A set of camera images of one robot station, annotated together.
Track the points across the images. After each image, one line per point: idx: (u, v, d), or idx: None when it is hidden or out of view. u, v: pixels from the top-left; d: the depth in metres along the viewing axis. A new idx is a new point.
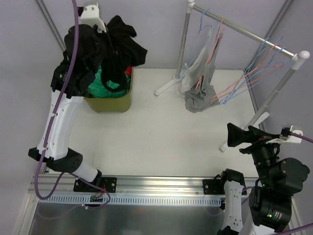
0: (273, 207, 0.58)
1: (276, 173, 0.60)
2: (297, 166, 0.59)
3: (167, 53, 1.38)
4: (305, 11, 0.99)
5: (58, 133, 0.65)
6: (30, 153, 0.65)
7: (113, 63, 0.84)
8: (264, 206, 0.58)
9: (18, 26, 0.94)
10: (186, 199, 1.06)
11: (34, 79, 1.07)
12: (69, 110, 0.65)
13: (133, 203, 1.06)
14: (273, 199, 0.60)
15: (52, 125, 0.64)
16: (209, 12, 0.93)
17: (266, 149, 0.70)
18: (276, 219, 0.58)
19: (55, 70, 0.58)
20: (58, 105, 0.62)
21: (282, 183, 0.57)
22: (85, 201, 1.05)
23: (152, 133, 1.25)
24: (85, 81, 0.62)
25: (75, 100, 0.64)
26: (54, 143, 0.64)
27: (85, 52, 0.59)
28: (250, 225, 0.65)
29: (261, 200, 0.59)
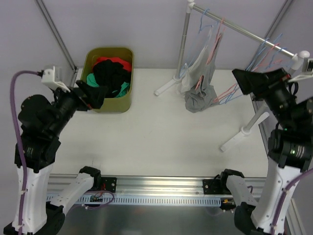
0: (294, 143, 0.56)
1: (301, 114, 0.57)
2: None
3: (167, 53, 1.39)
4: (305, 11, 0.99)
5: (33, 211, 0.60)
6: (5, 232, 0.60)
7: (109, 84, 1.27)
8: (286, 145, 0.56)
9: (17, 27, 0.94)
10: (186, 199, 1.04)
11: (33, 79, 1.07)
12: (39, 182, 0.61)
13: (133, 203, 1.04)
14: (295, 140, 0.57)
15: (23, 202, 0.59)
16: (209, 12, 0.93)
17: (282, 92, 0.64)
18: (299, 156, 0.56)
19: (15, 147, 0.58)
20: (26, 182, 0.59)
21: (307, 122, 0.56)
22: (85, 201, 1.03)
23: (152, 132, 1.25)
24: (52, 150, 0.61)
25: (43, 171, 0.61)
26: (29, 218, 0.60)
27: (43, 123, 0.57)
28: (273, 172, 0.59)
29: (284, 140, 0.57)
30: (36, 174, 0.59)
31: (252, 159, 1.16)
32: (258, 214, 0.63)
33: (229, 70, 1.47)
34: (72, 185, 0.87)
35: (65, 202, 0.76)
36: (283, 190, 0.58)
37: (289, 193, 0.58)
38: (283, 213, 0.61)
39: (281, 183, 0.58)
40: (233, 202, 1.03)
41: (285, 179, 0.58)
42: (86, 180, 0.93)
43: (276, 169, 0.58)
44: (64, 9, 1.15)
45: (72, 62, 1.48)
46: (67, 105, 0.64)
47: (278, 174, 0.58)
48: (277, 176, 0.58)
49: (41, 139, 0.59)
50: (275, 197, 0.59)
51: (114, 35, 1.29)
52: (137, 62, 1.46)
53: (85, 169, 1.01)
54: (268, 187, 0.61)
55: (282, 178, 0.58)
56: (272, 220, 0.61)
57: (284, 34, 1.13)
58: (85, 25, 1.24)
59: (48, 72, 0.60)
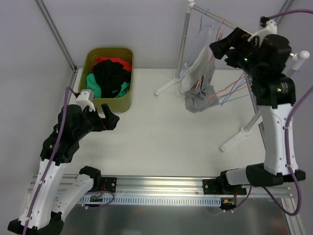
0: (278, 83, 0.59)
1: (266, 52, 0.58)
2: (276, 36, 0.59)
3: (167, 53, 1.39)
4: (305, 11, 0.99)
5: (43, 205, 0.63)
6: (10, 226, 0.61)
7: (109, 84, 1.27)
8: (271, 86, 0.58)
9: (17, 27, 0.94)
10: (186, 199, 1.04)
11: (34, 79, 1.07)
12: (56, 177, 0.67)
13: (133, 203, 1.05)
14: (276, 79, 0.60)
15: (37, 194, 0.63)
16: (209, 12, 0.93)
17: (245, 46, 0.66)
18: (286, 91, 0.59)
19: (45, 142, 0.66)
20: (46, 173, 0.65)
21: (273, 54, 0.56)
22: (85, 201, 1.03)
23: (152, 132, 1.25)
24: (72, 150, 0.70)
25: (62, 167, 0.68)
26: (38, 211, 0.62)
27: (73, 125, 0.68)
28: (269, 117, 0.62)
29: (267, 83, 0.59)
30: (56, 167, 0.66)
31: (252, 159, 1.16)
32: (271, 163, 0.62)
33: (229, 70, 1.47)
34: (70, 188, 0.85)
35: (64, 208, 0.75)
36: (284, 128, 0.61)
37: (290, 129, 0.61)
38: (293, 152, 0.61)
39: (280, 123, 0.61)
40: (233, 202, 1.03)
41: (282, 117, 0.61)
42: (85, 183, 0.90)
43: (271, 111, 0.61)
44: (64, 9, 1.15)
45: (72, 62, 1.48)
46: (92, 119, 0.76)
47: (275, 114, 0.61)
48: (274, 117, 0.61)
49: (67, 138, 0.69)
50: (280, 135, 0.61)
51: (114, 35, 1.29)
52: (137, 62, 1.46)
53: (85, 169, 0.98)
54: (270, 133, 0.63)
55: (279, 117, 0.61)
56: (286, 160, 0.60)
57: (284, 34, 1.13)
58: (85, 25, 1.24)
59: (84, 93, 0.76)
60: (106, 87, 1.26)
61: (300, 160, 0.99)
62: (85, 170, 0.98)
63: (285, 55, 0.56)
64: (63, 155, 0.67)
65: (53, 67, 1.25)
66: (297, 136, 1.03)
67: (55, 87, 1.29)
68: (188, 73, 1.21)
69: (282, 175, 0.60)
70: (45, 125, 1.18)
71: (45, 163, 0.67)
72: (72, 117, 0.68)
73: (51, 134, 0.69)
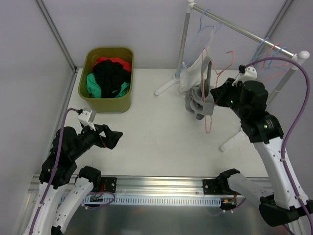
0: (264, 123, 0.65)
1: (247, 96, 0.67)
2: (255, 81, 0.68)
3: (167, 53, 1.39)
4: (305, 11, 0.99)
5: (43, 223, 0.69)
6: None
7: (109, 84, 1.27)
8: (258, 126, 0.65)
9: (18, 28, 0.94)
10: (186, 199, 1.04)
11: (34, 79, 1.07)
12: (55, 198, 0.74)
13: (133, 203, 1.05)
14: (262, 118, 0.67)
15: (38, 215, 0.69)
16: (209, 12, 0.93)
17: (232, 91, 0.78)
18: (272, 127, 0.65)
19: (44, 166, 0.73)
20: (45, 195, 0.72)
21: (254, 98, 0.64)
22: (85, 201, 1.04)
23: (152, 132, 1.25)
24: (69, 174, 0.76)
25: (60, 188, 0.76)
26: (39, 231, 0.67)
27: (69, 148, 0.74)
28: (265, 152, 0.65)
29: (255, 123, 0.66)
30: (54, 188, 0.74)
31: (254, 161, 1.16)
32: (280, 197, 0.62)
33: (229, 70, 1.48)
34: (70, 197, 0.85)
35: (63, 222, 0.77)
36: (282, 160, 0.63)
37: (287, 160, 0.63)
38: (297, 181, 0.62)
39: (277, 155, 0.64)
40: (233, 202, 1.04)
41: (276, 150, 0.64)
42: (85, 189, 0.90)
43: (265, 147, 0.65)
44: (64, 9, 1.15)
45: (72, 62, 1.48)
46: (90, 139, 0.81)
47: (269, 149, 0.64)
48: (270, 152, 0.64)
49: (64, 162, 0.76)
50: (279, 168, 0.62)
51: (114, 35, 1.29)
52: (137, 63, 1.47)
53: (85, 171, 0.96)
54: (271, 169, 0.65)
55: (274, 150, 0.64)
56: (294, 192, 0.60)
57: (285, 35, 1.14)
58: (85, 26, 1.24)
59: (85, 113, 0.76)
60: (105, 87, 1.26)
61: (300, 160, 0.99)
62: (88, 168, 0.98)
63: (264, 96, 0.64)
64: (61, 178, 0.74)
65: (53, 67, 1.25)
66: (296, 136, 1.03)
67: (55, 87, 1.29)
68: (187, 74, 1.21)
69: (295, 208, 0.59)
70: (45, 125, 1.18)
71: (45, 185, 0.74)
72: (67, 142, 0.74)
73: (49, 157, 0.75)
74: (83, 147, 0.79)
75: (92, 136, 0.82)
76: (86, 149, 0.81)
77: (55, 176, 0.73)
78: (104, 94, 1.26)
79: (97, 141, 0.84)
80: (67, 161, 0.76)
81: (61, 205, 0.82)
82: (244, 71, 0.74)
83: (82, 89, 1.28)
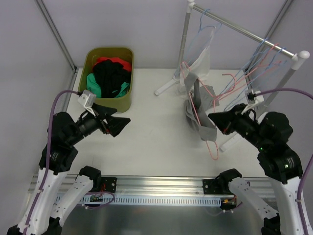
0: (284, 158, 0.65)
1: (268, 130, 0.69)
2: (275, 114, 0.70)
3: (167, 53, 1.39)
4: (305, 11, 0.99)
5: (41, 211, 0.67)
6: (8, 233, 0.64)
7: (109, 83, 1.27)
8: (278, 162, 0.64)
9: (18, 27, 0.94)
10: (186, 199, 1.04)
11: (34, 79, 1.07)
12: (55, 185, 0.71)
13: (133, 203, 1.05)
14: (281, 154, 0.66)
15: (36, 202, 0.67)
16: (209, 12, 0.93)
17: (244, 120, 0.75)
18: (292, 166, 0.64)
19: (43, 152, 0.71)
20: (44, 181, 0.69)
21: (277, 134, 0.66)
22: (85, 201, 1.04)
23: (152, 132, 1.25)
24: (70, 159, 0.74)
25: (61, 175, 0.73)
26: (37, 219, 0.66)
27: (65, 133, 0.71)
28: (281, 192, 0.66)
29: (274, 159, 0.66)
30: (55, 175, 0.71)
31: (254, 161, 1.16)
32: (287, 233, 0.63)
33: (229, 70, 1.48)
34: (70, 191, 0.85)
35: (61, 214, 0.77)
36: (297, 200, 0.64)
37: (301, 202, 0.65)
38: (307, 222, 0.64)
39: (292, 196, 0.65)
40: (233, 202, 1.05)
41: (293, 191, 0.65)
42: (85, 184, 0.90)
43: (281, 187, 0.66)
44: (63, 9, 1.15)
45: (72, 62, 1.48)
46: (89, 124, 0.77)
47: (286, 189, 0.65)
48: (286, 192, 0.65)
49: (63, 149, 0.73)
50: (293, 207, 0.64)
51: (114, 35, 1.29)
52: (137, 62, 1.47)
53: (85, 170, 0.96)
54: (284, 206, 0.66)
55: (290, 190, 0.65)
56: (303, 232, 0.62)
57: (285, 35, 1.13)
58: (85, 26, 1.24)
59: (82, 97, 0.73)
60: (105, 86, 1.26)
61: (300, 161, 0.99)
62: (87, 170, 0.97)
63: (288, 132, 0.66)
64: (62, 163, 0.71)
65: (53, 67, 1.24)
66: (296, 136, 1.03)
67: (55, 87, 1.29)
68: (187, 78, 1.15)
69: None
70: (45, 125, 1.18)
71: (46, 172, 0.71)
72: (62, 127, 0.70)
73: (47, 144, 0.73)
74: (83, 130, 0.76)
75: (93, 121, 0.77)
76: (87, 132, 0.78)
77: (54, 162, 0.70)
78: (104, 93, 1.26)
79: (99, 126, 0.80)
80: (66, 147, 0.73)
81: (62, 199, 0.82)
82: (253, 99, 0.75)
83: (82, 88, 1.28)
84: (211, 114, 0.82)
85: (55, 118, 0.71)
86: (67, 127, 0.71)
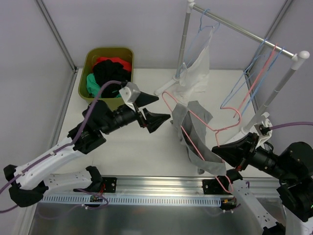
0: (310, 197, 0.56)
1: (293, 165, 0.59)
2: (302, 145, 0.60)
3: (167, 53, 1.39)
4: (305, 11, 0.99)
5: (40, 172, 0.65)
6: (7, 168, 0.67)
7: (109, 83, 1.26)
8: (304, 201, 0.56)
9: (18, 28, 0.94)
10: (185, 199, 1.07)
11: (34, 79, 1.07)
12: (66, 157, 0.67)
13: (133, 203, 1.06)
14: (306, 190, 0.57)
15: (42, 160, 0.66)
16: (209, 12, 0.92)
17: (260, 153, 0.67)
18: None
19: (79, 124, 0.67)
20: (60, 148, 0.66)
21: (303, 171, 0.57)
22: (85, 201, 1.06)
23: (152, 132, 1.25)
24: (94, 147, 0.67)
25: (77, 153, 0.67)
26: (32, 174, 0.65)
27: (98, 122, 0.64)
28: (297, 225, 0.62)
29: (298, 195, 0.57)
30: (73, 150, 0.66)
31: None
32: None
33: (229, 70, 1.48)
34: (69, 176, 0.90)
35: (51, 187, 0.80)
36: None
37: None
38: None
39: (308, 230, 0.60)
40: (233, 202, 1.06)
41: (310, 226, 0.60)
42: (86, 180, 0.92)
43: (299, 222, 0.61)
44: (64, 10, 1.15)
45: (72, 62, 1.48)
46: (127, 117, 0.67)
47: (303, 224, 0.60)
48: (302, 226, 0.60)
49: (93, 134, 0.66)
50: None
51: (114, 35, 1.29)
52: (137, 62, 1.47)
53: (91, 169, 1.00)
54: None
55: (307, 226, 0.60)
56: None
57: (284, 34, 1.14)
58: (85, 26, 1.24)
59: (125, 91, 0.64)
60: (106, 86, 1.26)
61: None
62: (92, 171, 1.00)
63: None
64: (83, 147, 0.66)
65: (53, 67, 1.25)
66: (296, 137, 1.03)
67: (55, 88, 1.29)
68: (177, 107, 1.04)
69: None
70: (45, 126, 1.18)
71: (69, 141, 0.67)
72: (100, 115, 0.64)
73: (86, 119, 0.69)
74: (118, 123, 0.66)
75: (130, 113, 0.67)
76: (122, 125, 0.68)
77: (79, 140, 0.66)
78: (104, 94, 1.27)
79: (137, 118, 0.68)
80: (97, 133, 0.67)
81: (62, 177, 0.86)
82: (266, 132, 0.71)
83: (82, 88, 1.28)
84: (216, 149, 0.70)
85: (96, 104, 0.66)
86: (100, 118, 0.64)
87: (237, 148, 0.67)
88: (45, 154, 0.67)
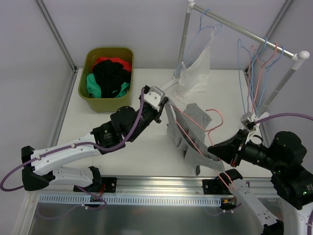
0: (302, 184, 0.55)
1: (281, 152, 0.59)
2: (288, 132, 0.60)
3: (167, 53, 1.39)
4: (304, 11, 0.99)
5: (56, 160, 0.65)
6: (25, 148, 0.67)
7: (109, 84, 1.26)
8: (296, 188, 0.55)
9: (18, 28, 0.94)
10: (186, 199, 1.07)
11: (35, 79, 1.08)
12: (84, 153, 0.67)
13: (133, 203, 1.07)
14: (298, 178, 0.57)
15: (61, 150, 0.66)
16: (209, 12, 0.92)
17: (251, 147, 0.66)
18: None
19: (104, 125, 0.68)
20: (81, 143, 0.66)
21: (292, 158, 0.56)
22: (85, 201, 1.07)
23: (152, 132, 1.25)
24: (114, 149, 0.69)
25: (95, 152, 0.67)
26: (48, 161, 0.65)
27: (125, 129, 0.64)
28: (292, 215, 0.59)
29: (290, 183, 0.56)
30: (94, 148, 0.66)
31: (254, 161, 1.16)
32: None
33: (229, 70, 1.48)
34: (75, 171, 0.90)
35: (58, 177, 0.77)
36: (308, 224, 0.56)
37: None
38: None
39: (304, 219, 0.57)
40: (233, 202, 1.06)
41: (305, 214, 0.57)
42: (87, 179, 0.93)
43: (294, 210, 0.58)
44: (64, 10, 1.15)
45: (72, 62, 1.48)
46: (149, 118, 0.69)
47: (298, 213, 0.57)
48: (298, 216, 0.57)
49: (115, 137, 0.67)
50: (301, 230, 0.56)
51: (114, 35, 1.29)
52: (137, 63, 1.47)
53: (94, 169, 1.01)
54: (291, 229, 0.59)
55: (302, 214, 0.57)
56: None
57: (284, 35, 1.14)
58: (85, 26, 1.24)
59: (155, 97, 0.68)
60: (106, 87, 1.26)
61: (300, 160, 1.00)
62: (93, 171, 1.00)
63: (303, 154, 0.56)
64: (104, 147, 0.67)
65: (53, 67, 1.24)
66: None
67: (55, 88, 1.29)
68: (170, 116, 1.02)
69: None
70: (45, 126, 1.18)
71: (91, 137, 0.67)
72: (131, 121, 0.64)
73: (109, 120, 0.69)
74: (141, 124, 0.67)
75: (152, 114, 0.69)
76: (145, 127, 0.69)
77: (101, 141, 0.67)
78: (104, 94, 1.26)
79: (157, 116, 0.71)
80: (119, 138, 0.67)
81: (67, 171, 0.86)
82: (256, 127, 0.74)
83: (82, 88, 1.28)
84: (211, 149, 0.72)
85: (124, 108, 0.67)
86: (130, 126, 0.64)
87: (229, 145, 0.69)
88: (64, 145, 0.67)
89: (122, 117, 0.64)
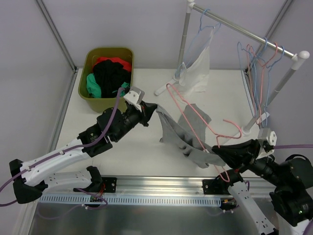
0: (298, 202, 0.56)
1: (289, 177, 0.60)
2: (303, 161, 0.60)
3: (167, 53, 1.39)
4: (304, 11, 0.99)
5: (46, 170, 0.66)
6: (12, 162, 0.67)
7: (108, 84, 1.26)
8: (292, 206, 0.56)
9: (18, 28, 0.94)
10: (186, 199, 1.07)
11: (35, 80, 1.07)
12: (73, 159, 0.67)
13: (133, 203, 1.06)
14: (296, 197, 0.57)
15: (50, 158, 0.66)
16: (209, 12, 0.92)
17: (259, 161, 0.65)
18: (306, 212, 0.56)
19: (90, 128, 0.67)
20: (69, 149, 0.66)
21: (300, 185, 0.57)
22: (85, 201, 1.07)
23: (152, 132, 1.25)
24: (102, 150, 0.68)
25: (83, 155, 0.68)
26: (37, 171, 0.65)
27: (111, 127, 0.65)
28: (288, 230, 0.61)
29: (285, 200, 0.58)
30: (81, 151, 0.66)
31: None
32: None
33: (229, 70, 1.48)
34: (70, 175, 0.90)
35: (51, 185, 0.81)
36: None
37: None
38: None
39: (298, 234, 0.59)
40: (233, 202, 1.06)
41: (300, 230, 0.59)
42: (86, 179, 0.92)
43: (290, 227, 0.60)
44: (63, 9, 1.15)
45: (72, 61, 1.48)
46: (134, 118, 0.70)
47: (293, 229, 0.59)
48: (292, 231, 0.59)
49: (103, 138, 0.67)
50: None
51: (114, 35, 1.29)
52: (137, 62, 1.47)
53: (92, 169, 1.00)
54: None
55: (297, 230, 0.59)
56: None
57: (284, 35, 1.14)
58: (84, 25, 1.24)
59: (133, 95, 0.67)
60: (106, 88, 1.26)
61: None
62: (92, 171, 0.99)
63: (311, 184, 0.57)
64: (92, 150, 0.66)
65: (52, 67, 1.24)
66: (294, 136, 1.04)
67: (55, 87, 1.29)
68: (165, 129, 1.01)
69: None
70: (44, 126, 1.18)
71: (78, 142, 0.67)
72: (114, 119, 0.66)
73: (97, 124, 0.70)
74: (127, 126, 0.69)
75: (137, 115, 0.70)
76: (130, 128, 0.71)
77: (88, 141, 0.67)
78: (104, 94, 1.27)
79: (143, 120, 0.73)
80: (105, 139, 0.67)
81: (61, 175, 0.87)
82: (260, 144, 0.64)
83: (82, 88, 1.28)
84: (215, 149, 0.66)
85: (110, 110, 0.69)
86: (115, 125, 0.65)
87: (237, 152, 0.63)
88: (53, 153, 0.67)
89: (108, 120, 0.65)
